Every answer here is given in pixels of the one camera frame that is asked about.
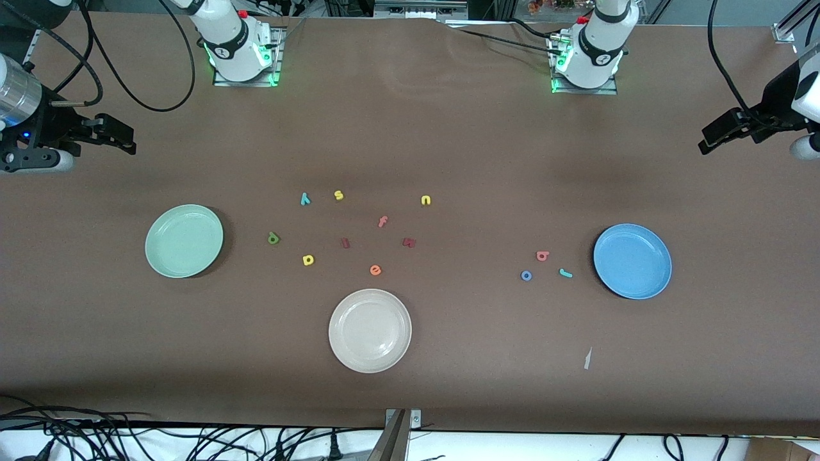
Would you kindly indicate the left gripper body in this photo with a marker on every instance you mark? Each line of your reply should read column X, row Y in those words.
column 770, row 104

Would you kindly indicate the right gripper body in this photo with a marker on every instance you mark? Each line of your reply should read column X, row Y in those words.
column 52, row 126

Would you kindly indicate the light green plate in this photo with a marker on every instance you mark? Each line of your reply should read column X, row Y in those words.
column 184, row 241

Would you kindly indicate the blue plate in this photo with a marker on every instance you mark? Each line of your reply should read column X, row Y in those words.
column 632, row 260

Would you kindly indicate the orange artificial flowers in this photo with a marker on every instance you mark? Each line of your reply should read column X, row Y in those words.
column 551, row 5

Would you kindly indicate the small grey paper scrap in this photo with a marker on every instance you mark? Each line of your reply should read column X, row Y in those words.
column 587, row 358

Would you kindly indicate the brown table cover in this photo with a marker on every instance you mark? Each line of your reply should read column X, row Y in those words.
column 448, row 128

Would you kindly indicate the cardboard box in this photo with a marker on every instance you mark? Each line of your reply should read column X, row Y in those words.
column 781, row 451

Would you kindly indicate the cream white plate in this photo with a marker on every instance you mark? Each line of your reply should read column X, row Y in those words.
column 370, row 330

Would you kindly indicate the grey angled beam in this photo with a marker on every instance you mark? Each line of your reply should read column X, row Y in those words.
column 391, row 445

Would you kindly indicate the aluminium frame profile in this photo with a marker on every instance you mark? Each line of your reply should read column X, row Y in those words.
column 29, row 59
column 785, row 32

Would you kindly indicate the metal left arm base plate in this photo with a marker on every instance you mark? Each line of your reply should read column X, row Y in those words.
column 608, row 91

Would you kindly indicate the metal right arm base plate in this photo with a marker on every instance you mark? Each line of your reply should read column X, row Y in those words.
column 243, row 84

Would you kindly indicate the grey metal frame piece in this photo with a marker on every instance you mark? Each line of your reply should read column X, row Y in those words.
column 416, row 9

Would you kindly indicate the metal corner bracket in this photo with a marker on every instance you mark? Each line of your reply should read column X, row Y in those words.
column 415, row 419

